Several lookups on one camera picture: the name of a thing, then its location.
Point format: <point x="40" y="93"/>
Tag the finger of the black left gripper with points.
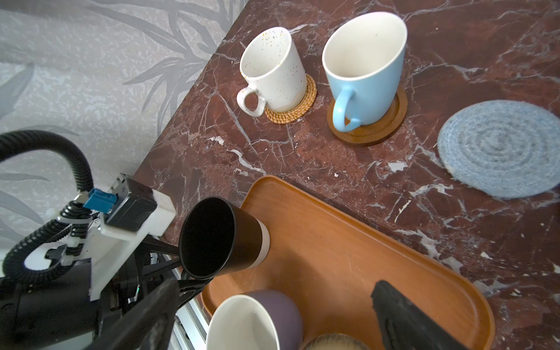
<point x="189" y="288"/>

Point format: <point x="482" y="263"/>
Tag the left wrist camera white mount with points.
<point x="128" y="213"/>

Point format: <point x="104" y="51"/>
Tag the light blue mug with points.
<point x="363" y="61"/>

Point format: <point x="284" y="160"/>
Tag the white speckled mug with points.
<point x="274" y="73"/>

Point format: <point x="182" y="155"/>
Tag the beige yellow mug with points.
<point x="336" y="341"/>

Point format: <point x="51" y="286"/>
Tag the white mug purple handle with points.
<point x="264" y="319"/>

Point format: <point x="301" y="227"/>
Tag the woven rattan coaster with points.
<point x="300" y="110"/>

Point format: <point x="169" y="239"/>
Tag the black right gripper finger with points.
<point x="403" y="325"/>

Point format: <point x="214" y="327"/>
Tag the black mug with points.
<point x="220" y="238"/>

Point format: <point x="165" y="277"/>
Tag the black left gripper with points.
<point x="34" y="316"/>

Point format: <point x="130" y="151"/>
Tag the grey-blue woven coaster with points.
<point x="506" y="149"/>

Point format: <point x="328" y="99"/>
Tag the orange-brown serving tray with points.
<point x="328" y="263"/>

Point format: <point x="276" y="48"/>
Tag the dark wooden round coaster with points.
<point x="375" y="133"/>

